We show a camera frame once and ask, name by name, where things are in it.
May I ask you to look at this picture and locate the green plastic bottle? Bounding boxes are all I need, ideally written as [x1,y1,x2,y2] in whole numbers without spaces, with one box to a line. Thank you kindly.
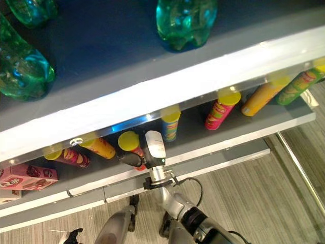
[5,0,59,28]
[155,0,219,51]
[0,14,56,101]

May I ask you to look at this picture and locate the green chip can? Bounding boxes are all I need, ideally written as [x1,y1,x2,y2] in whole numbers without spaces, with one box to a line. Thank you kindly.
[276,60,325,106]

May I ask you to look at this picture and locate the pink chip can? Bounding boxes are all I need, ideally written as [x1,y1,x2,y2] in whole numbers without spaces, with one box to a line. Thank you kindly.
[205,88,242,131]

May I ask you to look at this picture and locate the pink snack box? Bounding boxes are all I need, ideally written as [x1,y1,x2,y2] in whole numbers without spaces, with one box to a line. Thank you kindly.
[0,163,59,192]

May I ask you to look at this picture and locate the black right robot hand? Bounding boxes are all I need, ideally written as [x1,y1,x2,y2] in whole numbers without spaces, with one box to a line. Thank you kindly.
[116,130,168,170]

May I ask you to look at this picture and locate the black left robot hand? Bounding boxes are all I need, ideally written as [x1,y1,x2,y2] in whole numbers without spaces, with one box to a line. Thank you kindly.
[61,228,84,244]

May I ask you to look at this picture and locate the pale snack box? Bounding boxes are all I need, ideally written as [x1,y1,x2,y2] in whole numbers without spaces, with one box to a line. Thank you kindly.
[0,190,22,205]

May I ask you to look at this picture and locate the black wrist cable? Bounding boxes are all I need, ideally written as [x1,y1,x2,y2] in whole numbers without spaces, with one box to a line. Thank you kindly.
[174,177,204,207]

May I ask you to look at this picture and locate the red chip can yellow lid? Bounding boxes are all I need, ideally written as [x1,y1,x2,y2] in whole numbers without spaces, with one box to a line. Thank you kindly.
[117,131,147,171]

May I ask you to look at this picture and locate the chrome metal rail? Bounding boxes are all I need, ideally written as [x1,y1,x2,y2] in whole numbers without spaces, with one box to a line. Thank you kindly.
[276,131,325,218]

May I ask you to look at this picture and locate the yellow orange chip can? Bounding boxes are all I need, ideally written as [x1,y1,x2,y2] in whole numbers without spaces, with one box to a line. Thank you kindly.
[79,138,116,160]

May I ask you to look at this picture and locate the blue chip can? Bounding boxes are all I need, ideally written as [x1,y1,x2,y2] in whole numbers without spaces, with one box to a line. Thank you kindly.
[161,106,182,143]

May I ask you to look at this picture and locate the grey white shelf unit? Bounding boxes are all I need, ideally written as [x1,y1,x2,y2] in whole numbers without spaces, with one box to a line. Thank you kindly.
[0,0,325,233]

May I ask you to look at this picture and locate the dark red chip can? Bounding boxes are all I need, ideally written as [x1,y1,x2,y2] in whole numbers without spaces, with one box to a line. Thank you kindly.
[43,146,91,169]

